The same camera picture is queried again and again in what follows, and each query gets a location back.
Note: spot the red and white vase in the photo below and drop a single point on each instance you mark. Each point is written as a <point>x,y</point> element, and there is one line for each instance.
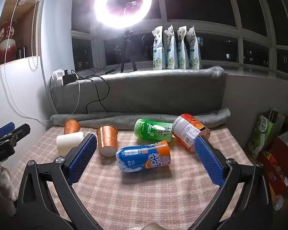
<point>5,50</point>

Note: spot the red and white label cup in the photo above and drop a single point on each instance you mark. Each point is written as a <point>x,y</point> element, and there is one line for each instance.
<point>188,133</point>

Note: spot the grey fuzzy cloth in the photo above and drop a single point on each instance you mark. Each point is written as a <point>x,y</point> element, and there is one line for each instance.
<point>2,182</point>

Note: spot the rolled grey towel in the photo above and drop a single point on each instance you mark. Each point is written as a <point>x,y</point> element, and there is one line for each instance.
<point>124,121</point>

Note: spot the red cardboard box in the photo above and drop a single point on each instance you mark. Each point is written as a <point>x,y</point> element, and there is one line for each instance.
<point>278,170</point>

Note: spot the large copper paper cup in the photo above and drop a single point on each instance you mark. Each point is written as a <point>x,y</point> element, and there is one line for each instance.
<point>107,140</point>

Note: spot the black tripod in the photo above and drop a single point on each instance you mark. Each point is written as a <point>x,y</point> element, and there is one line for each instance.
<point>126,50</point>

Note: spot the wooden wall shelf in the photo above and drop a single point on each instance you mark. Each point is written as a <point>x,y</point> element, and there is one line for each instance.
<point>26,28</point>

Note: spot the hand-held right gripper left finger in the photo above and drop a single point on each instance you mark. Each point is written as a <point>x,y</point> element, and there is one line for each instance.
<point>82,159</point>

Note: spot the green printed cup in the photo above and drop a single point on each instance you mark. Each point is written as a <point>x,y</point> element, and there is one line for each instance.
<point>154,130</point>

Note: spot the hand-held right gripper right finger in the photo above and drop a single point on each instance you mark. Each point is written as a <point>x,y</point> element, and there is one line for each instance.
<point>210,163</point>

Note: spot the blue and orange cup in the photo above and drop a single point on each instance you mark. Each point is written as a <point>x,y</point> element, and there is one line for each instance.
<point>144,159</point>

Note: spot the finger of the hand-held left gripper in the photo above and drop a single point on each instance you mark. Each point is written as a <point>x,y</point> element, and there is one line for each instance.
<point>20,131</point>
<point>5,128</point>

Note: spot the grey blanket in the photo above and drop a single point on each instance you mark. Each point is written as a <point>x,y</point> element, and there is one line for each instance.
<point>146,91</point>

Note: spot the white plastic cup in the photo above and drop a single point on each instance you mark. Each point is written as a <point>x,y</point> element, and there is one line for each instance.
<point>68,143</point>

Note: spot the green paper bag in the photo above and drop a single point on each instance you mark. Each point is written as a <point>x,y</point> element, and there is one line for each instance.
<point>261,136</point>

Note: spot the plaid table cloth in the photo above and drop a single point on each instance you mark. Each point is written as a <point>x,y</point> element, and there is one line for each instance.
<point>139,196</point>

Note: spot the white power strip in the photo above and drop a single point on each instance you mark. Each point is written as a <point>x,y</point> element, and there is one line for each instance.
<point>57,75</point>

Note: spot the small copper paper cup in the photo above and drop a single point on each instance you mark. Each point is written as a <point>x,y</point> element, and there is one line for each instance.
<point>71,126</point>

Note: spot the white green standing pouch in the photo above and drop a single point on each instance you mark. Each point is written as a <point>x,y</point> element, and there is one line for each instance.
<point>170,52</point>
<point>158,52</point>
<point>182,52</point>
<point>194,52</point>

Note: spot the black power adapter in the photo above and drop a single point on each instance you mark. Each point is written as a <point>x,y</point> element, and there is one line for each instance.
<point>69,78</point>

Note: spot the clear plastic bottle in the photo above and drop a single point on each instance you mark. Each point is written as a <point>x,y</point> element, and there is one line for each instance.
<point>278,202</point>

